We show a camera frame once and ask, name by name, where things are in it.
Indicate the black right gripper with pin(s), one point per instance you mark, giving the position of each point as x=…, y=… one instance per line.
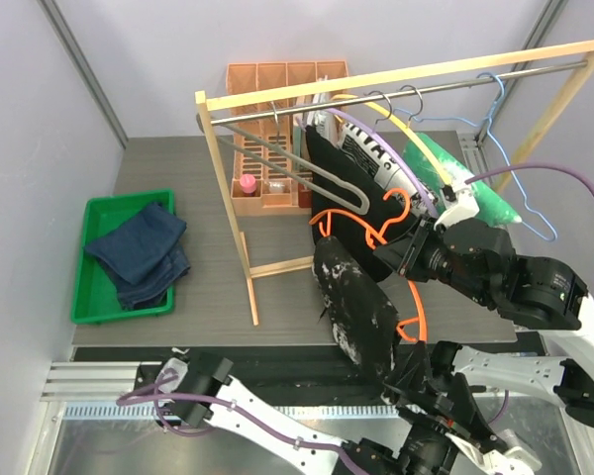
x=404, y=256

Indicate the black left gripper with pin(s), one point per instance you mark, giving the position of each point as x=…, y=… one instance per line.
x=409, y=382

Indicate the black white-speckled trousers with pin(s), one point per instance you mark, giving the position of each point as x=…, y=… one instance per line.
x=363, y=319

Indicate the grey plastic hanger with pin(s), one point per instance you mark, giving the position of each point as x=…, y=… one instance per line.
x=277, y=173

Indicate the blue denim trousers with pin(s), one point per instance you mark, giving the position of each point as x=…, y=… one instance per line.
x=143, y=257

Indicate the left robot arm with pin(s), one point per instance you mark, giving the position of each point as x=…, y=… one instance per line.
x=204, y=391

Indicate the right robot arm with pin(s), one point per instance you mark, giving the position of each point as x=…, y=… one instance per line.
x=541, y=294

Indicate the yellow plastic hanger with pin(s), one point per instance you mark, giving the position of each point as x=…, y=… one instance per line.
x=415, y=139

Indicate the lilac plastic hanger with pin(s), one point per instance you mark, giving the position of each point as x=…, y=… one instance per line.
x=391, y=153

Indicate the plain black garment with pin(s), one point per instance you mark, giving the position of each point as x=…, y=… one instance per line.
x=350, y=233

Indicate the green white garment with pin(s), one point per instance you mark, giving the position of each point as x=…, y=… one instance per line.
x=493, y=209

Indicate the orange desk organiser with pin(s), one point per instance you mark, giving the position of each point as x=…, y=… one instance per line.
x=251, y=77

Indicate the pink capped bottle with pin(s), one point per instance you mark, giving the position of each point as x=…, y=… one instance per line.
x=248, y=184

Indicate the metal rack rod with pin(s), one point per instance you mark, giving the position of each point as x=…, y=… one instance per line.
x=406, y=91

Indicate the wooden clothes rack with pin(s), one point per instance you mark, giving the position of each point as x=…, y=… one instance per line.
x=559, y=103

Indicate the green plastic tray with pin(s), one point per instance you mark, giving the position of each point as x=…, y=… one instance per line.
x=95, y=298

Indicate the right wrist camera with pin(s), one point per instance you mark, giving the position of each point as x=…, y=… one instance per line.
x=460, y=205

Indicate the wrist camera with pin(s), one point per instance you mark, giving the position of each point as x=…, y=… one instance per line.
x=517, y=458
x=460, y=205

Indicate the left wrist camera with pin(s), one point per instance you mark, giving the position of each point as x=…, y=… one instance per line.
x=517, y=458

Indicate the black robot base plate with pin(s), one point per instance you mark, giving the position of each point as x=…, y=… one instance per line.
x=305, y=376

